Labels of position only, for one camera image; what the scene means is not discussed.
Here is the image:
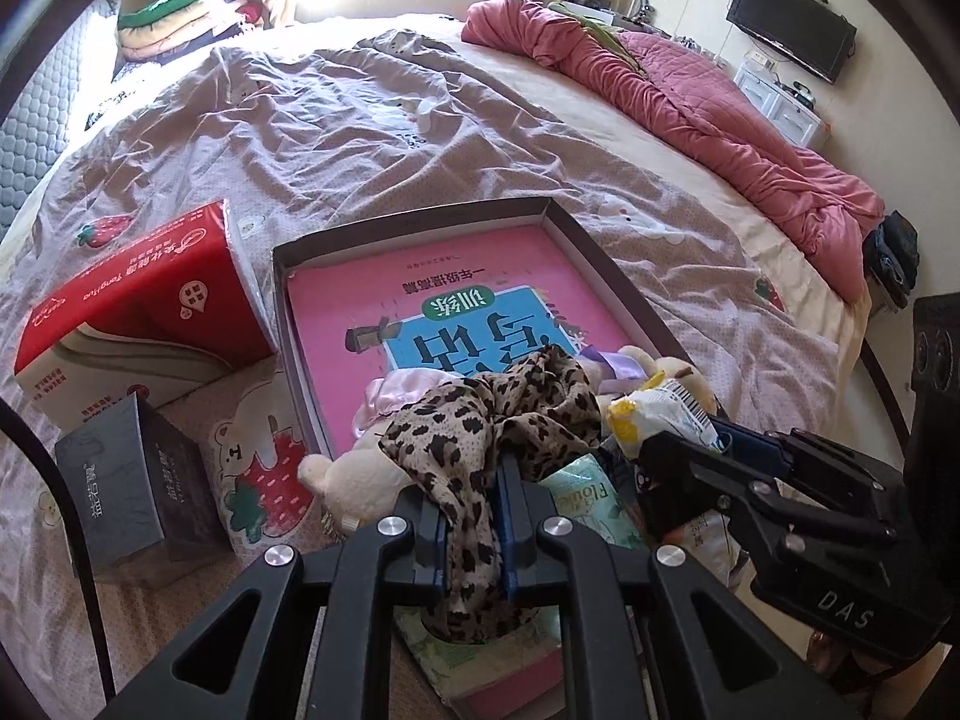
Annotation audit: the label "purple cream plush toy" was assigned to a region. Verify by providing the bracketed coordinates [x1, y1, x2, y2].
[576, 344, 719, 416]

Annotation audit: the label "stack of folded blankets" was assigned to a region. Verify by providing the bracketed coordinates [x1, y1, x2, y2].
[117, 0, 265, 65]

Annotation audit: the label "pink quilted comforter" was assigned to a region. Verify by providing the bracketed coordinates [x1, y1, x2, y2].
[462, 0, 884, 304]

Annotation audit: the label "strawberry bear pillow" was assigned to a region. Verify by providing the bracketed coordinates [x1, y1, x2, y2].
[199, 364, 327, 559]

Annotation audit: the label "green tissue pack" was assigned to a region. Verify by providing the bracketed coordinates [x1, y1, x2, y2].
[394, 606, 562, 702]
[540, 454, 643, 550]

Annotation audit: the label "grey quilted headboard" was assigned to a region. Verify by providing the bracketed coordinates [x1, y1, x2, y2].
[0, 0, 122, 234]

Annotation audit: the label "black cable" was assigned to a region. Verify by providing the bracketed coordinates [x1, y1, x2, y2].
[0, 395, 119, 703]

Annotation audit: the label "dark blue square box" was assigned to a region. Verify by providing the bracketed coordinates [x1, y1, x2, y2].
[55, 395, 231, 589]

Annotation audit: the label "person's right hand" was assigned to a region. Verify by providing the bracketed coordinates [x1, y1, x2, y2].
[805, 631, 889, 674]

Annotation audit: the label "white drawer cabinet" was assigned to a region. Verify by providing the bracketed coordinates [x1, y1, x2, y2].
[734, 65, 830, 151]

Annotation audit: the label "black wall television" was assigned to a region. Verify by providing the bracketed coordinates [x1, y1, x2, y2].
[726, 0, 857, 83]

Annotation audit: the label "cream plush bear toy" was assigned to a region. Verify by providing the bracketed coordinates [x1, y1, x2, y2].
[298, 367, 459, 535]

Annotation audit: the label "dark clothes on floor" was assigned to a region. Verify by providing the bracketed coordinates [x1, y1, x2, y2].
[862, 211, 921, 310]

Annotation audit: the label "yellow white snack packet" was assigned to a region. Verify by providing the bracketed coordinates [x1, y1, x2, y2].
[605, 379, 721, 460]

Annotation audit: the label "pink Chinese workbook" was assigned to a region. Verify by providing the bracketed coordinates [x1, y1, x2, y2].
[286, 224, 631, 457]

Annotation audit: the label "dark shallow tray box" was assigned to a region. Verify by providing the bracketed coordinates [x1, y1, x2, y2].
[274, 197, 683, 457]

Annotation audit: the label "lilac wrinkled bed sheet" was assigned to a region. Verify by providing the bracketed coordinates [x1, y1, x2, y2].
[0, 28, 850, 720]

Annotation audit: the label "red white tissue box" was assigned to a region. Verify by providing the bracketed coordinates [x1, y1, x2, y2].
[13, 199, 277, 431]

